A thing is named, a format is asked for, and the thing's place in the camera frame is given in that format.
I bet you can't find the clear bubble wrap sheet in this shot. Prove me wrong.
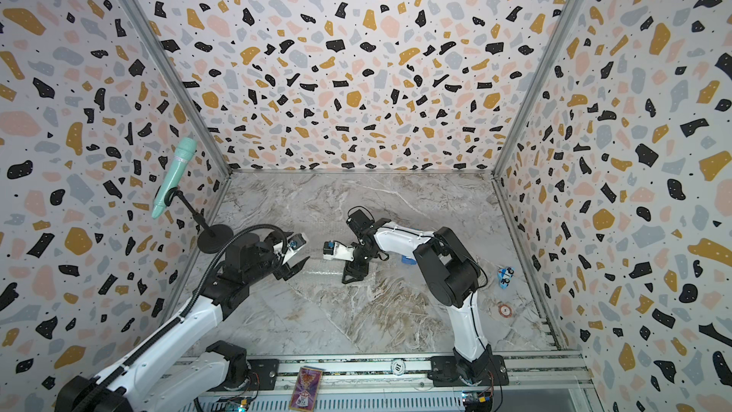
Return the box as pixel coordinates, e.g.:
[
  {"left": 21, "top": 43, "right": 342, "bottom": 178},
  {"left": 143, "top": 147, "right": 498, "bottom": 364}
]
[{"left": 250, "top": 251, "right": 459, "bottom": 356}]

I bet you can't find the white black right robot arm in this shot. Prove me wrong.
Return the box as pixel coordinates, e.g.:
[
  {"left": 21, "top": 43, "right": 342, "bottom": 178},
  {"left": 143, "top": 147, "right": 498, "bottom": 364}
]
[{"left": 323, "top": 208, "right": 509, "bottom": 388}]

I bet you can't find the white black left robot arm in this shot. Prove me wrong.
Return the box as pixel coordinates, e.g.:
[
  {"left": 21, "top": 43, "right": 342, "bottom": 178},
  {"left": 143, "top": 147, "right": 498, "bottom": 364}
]
[{"left": 55, "top": 226, "right": 308, "bottom": 411}]

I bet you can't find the purple card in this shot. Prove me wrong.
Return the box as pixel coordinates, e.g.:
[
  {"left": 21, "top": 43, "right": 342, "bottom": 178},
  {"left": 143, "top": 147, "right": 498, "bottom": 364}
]
[{"left": 288, "top": 366, "right": 325, "bottom": 412}]

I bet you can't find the mint green microphone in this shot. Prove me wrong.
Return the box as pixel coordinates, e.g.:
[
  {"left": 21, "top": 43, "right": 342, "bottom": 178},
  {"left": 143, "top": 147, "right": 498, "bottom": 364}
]
[{"left": 152, "top": 137, "right": 197, "bottom": 219}]

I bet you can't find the green circuit board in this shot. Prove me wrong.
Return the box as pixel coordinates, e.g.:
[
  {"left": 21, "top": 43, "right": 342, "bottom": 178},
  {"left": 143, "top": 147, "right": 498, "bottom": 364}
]
[{"left": 220, "top": 396, "right": 255, "bottom": 412}]

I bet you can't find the small blue white gadget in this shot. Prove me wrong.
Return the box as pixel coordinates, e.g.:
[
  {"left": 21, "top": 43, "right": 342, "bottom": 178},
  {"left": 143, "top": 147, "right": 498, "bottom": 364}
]
[{"left": 498, "top": 267, "right": 515, "bottom": 289}]

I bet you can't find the round red white sticker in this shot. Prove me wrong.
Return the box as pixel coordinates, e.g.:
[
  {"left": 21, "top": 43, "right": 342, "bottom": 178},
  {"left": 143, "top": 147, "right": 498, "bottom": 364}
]
[{"left": 498, "top": 303, "right": 514, "bottom": 319}]

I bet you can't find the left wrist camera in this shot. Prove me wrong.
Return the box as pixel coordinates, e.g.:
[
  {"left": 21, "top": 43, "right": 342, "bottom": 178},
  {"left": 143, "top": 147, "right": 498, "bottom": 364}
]
[{"left": 273, "top": 233, "right": 308, "bottom": 258}]

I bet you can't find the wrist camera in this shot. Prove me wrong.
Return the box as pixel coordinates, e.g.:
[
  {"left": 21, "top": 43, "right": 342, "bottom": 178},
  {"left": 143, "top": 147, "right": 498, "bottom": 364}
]
[
  {"left": 322, "top": 240, "right": 355, "bottom": 262},
  {"left": 273, "top": 233, "right": 308, "bottom": 258}
]

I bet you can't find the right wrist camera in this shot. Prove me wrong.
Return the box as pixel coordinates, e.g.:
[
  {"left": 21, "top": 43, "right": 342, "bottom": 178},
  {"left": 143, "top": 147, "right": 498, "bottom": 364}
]
[{"left": 322, "top": 240, "right": 355, "bottom": 262}]

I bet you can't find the black corrugated cable conduit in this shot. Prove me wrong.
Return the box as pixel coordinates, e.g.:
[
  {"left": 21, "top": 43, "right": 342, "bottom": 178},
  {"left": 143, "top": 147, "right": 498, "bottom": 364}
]
[{"left": 193, "top": 222, "right": 290, "bottom": 304}]

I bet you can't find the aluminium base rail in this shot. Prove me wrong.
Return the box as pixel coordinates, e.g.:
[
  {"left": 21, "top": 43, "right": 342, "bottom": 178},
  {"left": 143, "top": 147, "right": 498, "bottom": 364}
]
[{"left": 105, "top": 348, "right": 596, "bottom": 412}]

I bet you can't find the right circuit board with wires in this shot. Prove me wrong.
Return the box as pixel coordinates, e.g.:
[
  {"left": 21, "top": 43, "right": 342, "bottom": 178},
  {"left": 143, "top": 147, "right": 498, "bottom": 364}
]
[{"left": 461, "top": 390, "right": 494, "bottom": 412}]

